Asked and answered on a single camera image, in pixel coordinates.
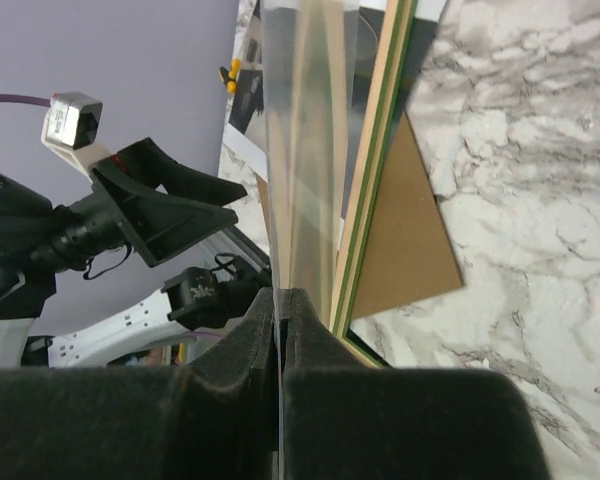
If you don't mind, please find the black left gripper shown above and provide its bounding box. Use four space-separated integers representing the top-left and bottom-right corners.
29 137 247 273

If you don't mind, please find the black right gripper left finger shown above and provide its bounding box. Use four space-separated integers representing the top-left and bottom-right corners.
0 288 277 479

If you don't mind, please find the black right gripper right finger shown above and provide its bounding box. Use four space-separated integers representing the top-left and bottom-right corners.
279 289 550 479

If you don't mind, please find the grey photo print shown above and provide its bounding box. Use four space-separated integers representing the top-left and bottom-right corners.
224 1 445 175

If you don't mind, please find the clear plastic sheet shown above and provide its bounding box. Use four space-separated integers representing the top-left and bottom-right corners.
261 1 359 322

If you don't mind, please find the light wooden picture frame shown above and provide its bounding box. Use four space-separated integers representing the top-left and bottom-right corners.
329 1 416 368

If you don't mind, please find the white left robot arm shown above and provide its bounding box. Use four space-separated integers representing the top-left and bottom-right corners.
0 138 271 369

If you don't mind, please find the yellow black clamp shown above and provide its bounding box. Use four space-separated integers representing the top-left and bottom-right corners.
219 58 241 94

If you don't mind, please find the brown backing board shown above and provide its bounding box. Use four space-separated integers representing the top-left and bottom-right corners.
254 109 465 321

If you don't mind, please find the aluminium rail frame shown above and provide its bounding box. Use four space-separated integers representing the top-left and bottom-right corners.
197 226 272 287

